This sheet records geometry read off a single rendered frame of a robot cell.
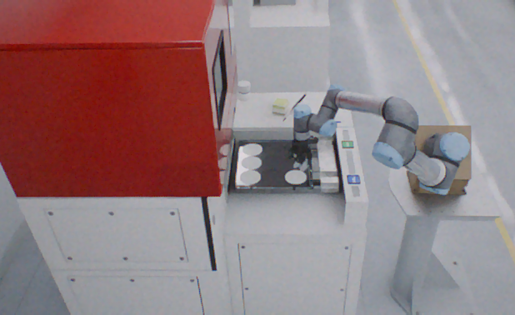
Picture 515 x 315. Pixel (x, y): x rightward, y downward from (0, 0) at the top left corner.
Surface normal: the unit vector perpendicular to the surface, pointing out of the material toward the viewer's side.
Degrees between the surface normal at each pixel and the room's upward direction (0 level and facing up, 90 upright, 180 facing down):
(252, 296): 90
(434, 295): 0
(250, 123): 0
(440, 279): 90
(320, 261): 90
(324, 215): 0
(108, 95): 90
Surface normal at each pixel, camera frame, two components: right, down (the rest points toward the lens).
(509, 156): -0.04, -0.78
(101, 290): -0.04, 0.63
